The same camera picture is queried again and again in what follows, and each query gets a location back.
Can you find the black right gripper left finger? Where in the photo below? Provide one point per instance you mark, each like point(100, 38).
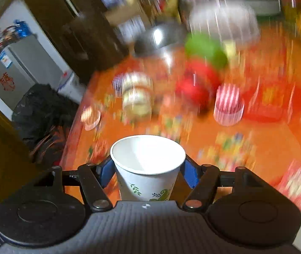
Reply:
point(93, 179)

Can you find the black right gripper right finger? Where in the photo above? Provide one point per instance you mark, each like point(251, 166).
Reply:
point(203, 180)

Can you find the white paper cup leaf print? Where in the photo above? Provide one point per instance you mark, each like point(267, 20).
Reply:
point(146, 166)

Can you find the red dotted cupcake liner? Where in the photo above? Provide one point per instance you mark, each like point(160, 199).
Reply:
point(229, 105)

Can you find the black bag on chair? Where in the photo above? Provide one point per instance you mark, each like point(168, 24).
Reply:
point(43, 119)

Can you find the white box on floor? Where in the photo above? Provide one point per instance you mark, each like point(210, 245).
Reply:
point(71, 87)

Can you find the purple dotted cupcake liner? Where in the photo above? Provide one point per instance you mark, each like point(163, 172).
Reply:
point(117, 84)

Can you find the clear glass jar white bands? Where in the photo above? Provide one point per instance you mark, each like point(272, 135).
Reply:
point(137, 95)

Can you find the dark brown pitcher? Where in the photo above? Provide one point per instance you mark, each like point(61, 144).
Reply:
point(92, 43)

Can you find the grey refrigerator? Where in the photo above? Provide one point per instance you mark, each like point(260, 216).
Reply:
point(23, 64)

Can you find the steel colander bowl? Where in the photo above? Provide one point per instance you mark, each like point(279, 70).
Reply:
point(159, 39)

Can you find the white mesh food cover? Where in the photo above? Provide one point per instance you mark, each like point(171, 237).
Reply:
point(225, 20)

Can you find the blue water bottle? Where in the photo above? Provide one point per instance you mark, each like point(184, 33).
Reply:
point(22, 29)

